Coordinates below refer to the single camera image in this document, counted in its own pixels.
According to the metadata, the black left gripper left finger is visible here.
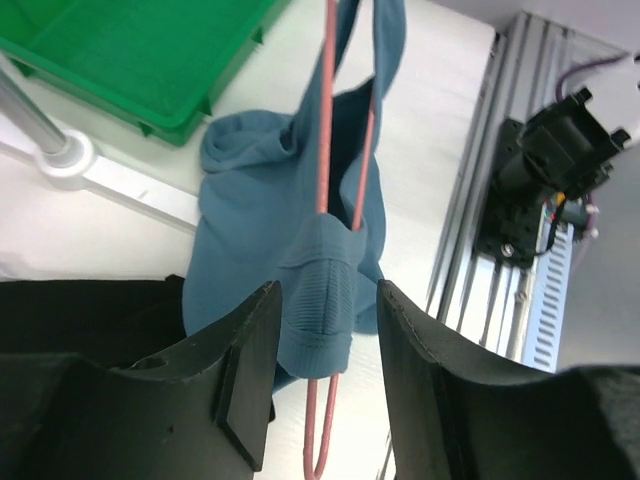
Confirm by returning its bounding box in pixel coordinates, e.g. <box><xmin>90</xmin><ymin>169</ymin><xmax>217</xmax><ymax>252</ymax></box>
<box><xmin>1</xmin><ymin>282</ymin><xmax>282</xmax><ymax>479</ymax></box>

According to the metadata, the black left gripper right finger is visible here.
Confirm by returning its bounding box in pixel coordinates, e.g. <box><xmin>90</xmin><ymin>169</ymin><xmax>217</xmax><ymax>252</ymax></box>
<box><xmin>377</xmin><ymin>281</ymin><xmax>639</xmax><ymax>479</ymax></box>

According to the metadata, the blue tank top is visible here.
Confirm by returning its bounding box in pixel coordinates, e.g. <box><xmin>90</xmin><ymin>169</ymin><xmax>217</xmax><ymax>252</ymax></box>
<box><xmin>182</xmin><ymin>1</ymin><xmax>406</xmax><ymax>388</ymax></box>

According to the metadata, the pink hanger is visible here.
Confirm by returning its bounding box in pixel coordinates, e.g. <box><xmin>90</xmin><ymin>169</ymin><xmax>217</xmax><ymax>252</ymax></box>
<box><xmin>303</xmin><ymin>0</ymin><xmax>375</xmax><ymax>480</ymax></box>

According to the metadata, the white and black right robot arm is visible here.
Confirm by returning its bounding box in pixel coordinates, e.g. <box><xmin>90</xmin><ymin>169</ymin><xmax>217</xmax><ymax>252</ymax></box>
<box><xmin>474</xmin><ymin>88</ymin><xmax>632</xmax><ymax>269</ymax></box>

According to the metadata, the black tank top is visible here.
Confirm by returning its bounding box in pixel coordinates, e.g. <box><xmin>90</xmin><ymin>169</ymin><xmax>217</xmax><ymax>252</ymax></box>
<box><xmin>1</xmin><ymin>275</ymin><xmax>186</xmax><ymax>367</ymax></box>

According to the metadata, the metal clothes rack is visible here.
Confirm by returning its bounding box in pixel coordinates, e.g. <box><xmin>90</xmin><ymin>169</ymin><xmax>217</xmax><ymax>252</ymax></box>
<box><xmin>1</xmin><ymin>56</ymin><xmax>199</xmax><ymax>231</ymax></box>

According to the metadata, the green plastic tray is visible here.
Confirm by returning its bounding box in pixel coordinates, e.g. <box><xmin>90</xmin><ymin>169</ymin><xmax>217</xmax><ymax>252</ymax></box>
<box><xmin>1</xmin><ymin>0</ymin><xmax>288</xmax><ymax>146</ymax></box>

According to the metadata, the aluminium mounting rail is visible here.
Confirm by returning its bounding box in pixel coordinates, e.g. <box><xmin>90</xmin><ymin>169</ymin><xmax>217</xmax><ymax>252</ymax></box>
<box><xmin>424</xmin><ymin>12</ymin><xmax>626</xmax><ymax>361</ymax></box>

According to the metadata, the grey slotted cable duct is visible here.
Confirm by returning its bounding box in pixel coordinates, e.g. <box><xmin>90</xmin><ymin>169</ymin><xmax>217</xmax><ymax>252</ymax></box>
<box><xmin>521</xmin><ymin>224</ymin><xmax>574</xmax><ymax>372</ymax></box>

